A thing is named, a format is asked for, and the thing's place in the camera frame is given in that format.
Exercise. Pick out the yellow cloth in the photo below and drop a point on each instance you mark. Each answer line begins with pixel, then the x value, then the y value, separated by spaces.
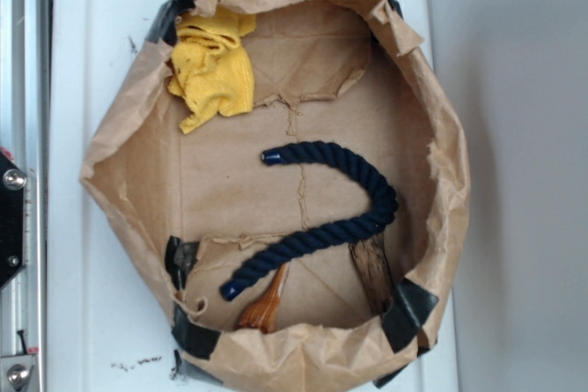
pixel 212 71

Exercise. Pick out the aluminium frame rail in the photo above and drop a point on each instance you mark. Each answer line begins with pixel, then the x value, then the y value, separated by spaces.
pixel 24 88

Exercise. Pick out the dark weathered wood piece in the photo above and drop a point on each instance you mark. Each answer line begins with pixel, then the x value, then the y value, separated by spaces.
pixel 372 265

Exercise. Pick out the glossy brown wooden handle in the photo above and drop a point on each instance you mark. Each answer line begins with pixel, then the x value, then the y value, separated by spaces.
pixel 262 313

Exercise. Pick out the black mounting bracket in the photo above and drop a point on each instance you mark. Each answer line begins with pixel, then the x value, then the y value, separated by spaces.
pixel 12 218

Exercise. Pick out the white plastic tray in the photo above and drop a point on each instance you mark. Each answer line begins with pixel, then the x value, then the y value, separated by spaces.
pixel 106 330

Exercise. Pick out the brown paper bag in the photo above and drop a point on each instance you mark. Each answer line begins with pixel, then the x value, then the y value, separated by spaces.
pixel 189 209

